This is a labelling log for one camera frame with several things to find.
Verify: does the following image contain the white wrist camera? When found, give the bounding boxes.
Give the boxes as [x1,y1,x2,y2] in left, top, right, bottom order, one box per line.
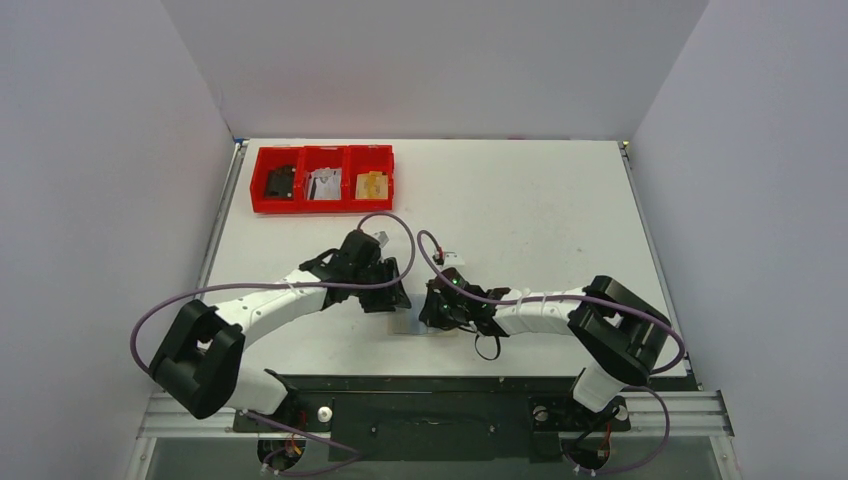
[432,249,465,269]
[371,231,389,248]

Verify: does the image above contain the black cards in bin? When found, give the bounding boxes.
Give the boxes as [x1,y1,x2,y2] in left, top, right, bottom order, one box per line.
[264,165,296,201]

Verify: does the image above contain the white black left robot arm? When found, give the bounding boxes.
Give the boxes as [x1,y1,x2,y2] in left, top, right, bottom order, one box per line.
[147,230,411,419]

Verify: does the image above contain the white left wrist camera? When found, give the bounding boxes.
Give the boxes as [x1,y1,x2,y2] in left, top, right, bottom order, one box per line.
[371,231,389,248]

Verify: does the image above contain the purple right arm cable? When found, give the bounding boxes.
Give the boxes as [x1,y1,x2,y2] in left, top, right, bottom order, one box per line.
[415,229,687,376]

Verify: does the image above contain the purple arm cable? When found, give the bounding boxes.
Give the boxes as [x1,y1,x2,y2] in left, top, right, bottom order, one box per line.
[129,211,419,379]
[415,229,687,376]

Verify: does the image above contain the red three-compartment bin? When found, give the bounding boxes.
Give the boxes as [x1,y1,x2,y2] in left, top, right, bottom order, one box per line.
[250,145,395,214]

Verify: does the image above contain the white cards in bin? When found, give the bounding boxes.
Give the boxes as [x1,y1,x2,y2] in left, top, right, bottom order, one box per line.
[306,168,342,201]

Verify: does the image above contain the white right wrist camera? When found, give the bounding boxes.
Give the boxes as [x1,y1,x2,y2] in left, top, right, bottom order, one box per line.
[432,249,465,269]

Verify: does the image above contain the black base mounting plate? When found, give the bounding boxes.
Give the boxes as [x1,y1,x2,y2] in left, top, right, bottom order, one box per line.
[271,375,631,462]

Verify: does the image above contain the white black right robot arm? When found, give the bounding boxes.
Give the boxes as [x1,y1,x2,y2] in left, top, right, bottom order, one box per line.
[419,268,673,413]

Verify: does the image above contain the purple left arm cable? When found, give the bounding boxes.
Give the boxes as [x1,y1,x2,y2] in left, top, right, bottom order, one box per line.
[129,211,419,379]

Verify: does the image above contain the yellow cards in bin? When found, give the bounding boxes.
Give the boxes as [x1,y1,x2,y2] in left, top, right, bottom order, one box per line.
[354,171,389,200]

